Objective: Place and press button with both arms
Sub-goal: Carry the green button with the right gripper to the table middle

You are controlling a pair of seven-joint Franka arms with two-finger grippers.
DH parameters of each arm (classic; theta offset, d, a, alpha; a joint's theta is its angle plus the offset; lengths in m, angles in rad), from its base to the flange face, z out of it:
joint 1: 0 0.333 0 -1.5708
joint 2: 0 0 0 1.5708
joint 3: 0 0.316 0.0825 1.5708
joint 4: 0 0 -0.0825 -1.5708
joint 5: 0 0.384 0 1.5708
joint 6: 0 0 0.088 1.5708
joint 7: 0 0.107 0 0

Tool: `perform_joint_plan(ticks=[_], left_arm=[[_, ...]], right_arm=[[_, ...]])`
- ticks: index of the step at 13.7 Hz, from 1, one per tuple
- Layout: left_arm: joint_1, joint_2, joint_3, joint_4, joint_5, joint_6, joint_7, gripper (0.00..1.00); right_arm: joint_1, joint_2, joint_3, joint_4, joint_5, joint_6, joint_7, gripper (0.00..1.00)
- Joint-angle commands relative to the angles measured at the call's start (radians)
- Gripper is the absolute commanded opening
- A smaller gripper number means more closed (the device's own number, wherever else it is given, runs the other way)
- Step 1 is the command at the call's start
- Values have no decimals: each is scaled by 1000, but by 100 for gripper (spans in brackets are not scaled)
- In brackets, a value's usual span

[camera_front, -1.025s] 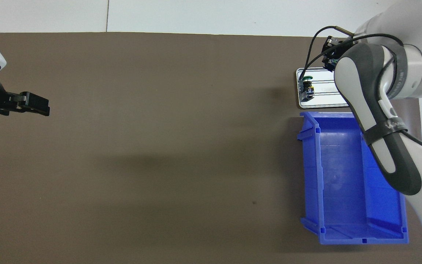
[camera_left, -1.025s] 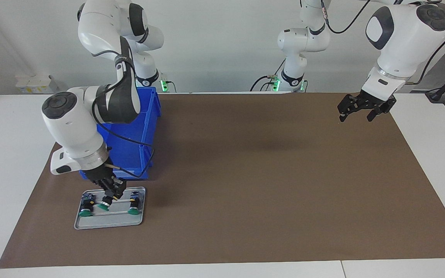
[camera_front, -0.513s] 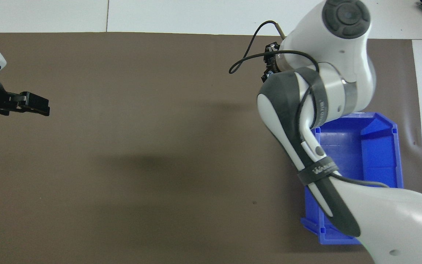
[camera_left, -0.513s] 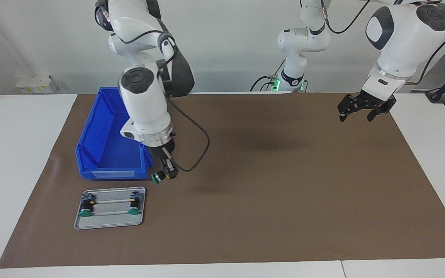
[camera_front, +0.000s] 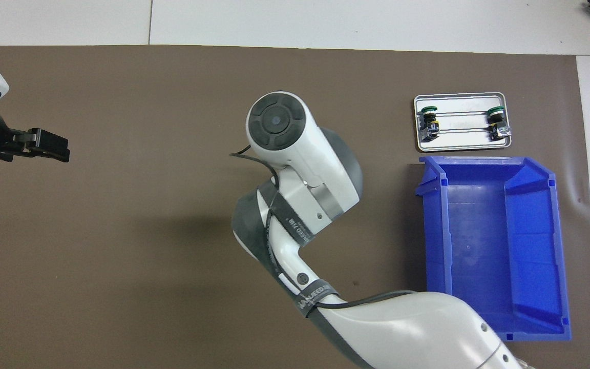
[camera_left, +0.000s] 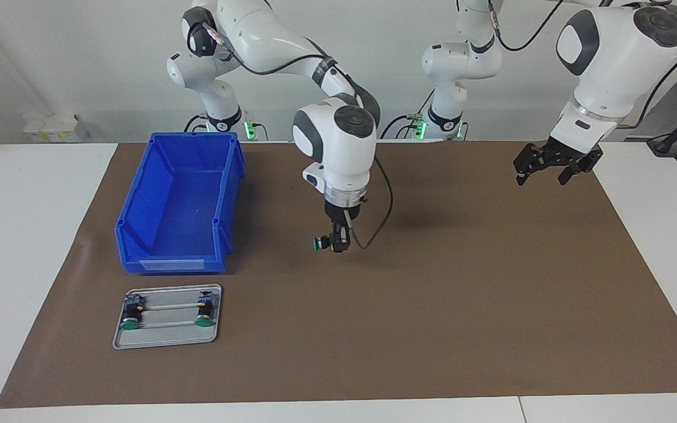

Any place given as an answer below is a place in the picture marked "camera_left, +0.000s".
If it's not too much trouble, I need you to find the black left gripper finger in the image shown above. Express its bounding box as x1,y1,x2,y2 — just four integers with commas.
558,150,604,186
514,144,545,186

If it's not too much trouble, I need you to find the brown paper table mat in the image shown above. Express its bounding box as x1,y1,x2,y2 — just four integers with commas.
0,140,677,409

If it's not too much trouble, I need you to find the blue plastic storage bin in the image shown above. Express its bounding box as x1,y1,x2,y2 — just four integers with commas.
114,132,246,276

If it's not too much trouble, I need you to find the silver metal tray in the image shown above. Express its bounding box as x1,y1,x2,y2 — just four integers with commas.
112,284,223,351

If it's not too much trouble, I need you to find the white power strip box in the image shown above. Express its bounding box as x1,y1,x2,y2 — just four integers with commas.
23,113,89,143

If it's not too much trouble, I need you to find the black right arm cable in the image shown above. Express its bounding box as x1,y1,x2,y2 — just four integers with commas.
200,21,395,250

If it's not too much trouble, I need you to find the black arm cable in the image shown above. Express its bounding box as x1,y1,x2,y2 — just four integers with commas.
200,21,395,250
487,0,677,129

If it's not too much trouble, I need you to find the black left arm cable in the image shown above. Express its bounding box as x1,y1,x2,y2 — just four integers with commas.
487,0,677,129

